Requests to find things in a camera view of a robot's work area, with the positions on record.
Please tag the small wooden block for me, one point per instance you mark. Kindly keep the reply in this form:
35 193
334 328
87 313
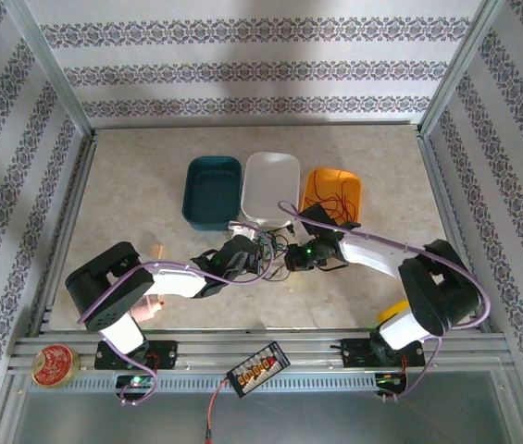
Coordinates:
157 251

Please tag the yellow object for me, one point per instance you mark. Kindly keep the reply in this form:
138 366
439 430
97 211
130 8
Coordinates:
393 309

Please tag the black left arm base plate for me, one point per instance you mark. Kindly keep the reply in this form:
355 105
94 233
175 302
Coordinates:
168 353

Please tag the wide aluminium mounting rail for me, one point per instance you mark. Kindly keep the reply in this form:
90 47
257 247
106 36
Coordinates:
219 344

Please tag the orange plastic bin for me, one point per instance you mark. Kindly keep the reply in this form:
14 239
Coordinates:
350 182

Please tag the teal plastic bin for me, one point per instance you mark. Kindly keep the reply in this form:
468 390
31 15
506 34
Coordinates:
212 194

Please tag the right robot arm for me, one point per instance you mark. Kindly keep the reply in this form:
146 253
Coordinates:
372 256

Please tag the black power distribution board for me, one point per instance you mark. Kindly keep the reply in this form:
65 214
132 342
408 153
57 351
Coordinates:
256 370

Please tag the pink bottle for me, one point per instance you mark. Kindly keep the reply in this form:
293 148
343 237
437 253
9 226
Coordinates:
145 312

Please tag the white plastic bin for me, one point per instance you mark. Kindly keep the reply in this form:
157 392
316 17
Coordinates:
268 185

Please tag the aluminium frame post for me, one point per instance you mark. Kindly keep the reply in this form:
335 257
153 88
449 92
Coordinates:
53 69
460 69

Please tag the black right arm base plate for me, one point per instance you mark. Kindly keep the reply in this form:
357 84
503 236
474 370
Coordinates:
353 353

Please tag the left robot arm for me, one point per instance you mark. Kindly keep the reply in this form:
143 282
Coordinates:
173 279

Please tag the aluminium side rail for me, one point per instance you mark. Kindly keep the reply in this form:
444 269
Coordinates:
451 222
69 222

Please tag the round red tin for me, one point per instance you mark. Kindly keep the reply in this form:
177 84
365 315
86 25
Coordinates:
55 366

